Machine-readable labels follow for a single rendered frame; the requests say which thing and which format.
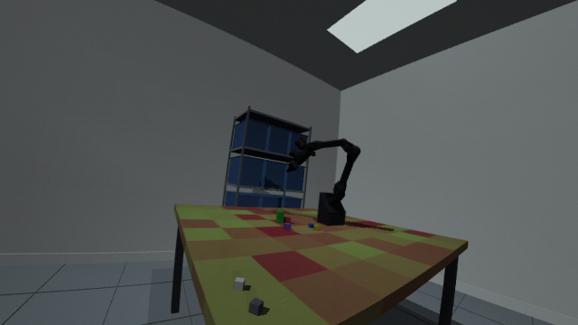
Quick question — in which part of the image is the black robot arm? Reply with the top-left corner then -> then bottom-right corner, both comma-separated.
289,137 -> 360,207

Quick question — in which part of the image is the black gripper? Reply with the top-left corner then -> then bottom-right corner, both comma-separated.
287,153 -> 307,172

